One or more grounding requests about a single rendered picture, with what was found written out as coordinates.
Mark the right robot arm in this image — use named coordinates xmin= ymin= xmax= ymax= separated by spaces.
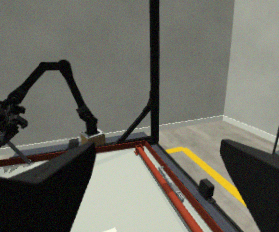
xmin=0 ymin=60 xmax=100 ymax=136

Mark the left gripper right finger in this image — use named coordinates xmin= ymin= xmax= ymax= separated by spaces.
xmin=220 ymin=139 xmax=279 ymax=232

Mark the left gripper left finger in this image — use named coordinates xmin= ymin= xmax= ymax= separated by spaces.
xmin=0 ymin=142 xmax=96 ymax=232

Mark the reddish-brown table edge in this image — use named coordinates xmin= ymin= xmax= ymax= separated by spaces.
xmin=0 ymin=140 xmax=223 ymax=232

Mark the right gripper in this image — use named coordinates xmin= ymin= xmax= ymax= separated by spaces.
xmin=0 ymin=112 xmax=28 ymax=148

